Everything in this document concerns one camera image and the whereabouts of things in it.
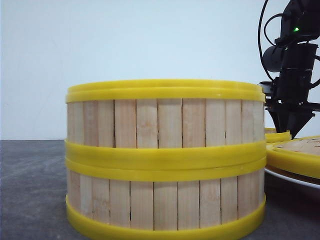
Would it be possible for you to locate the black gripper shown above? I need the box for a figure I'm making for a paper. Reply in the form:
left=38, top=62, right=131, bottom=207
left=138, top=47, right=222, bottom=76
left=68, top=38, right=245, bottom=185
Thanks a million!
left=259, top=68, right=320, bottom=139

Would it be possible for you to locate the bamboo steamer basket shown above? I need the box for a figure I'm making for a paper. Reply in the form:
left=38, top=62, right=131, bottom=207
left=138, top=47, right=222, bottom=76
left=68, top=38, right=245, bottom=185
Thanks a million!
left=65, top=79, right=266, bottom=172
left=65, top=154, right=266, bottom=240
left=264, top=127, right=292, bottom=144

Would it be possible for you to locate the bamboo steamer lid yellow rim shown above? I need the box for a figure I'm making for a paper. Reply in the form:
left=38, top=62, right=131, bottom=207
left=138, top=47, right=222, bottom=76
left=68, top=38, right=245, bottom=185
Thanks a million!
left=266, top=135, right=320, bottom=179

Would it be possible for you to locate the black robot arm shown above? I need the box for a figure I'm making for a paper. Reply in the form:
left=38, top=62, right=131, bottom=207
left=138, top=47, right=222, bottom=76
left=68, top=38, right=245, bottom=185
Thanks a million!
left=259, top=0, right=320, bottom=138

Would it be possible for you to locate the white plate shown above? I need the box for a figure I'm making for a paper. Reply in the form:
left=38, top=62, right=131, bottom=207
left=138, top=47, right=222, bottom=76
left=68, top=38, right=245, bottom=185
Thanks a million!
left=264, top=167, right=320, bottom=190

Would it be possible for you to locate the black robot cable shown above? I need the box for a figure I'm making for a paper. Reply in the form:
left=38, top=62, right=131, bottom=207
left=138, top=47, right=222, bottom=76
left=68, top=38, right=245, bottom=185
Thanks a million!
left=258, top=0, right=285, bottom=82

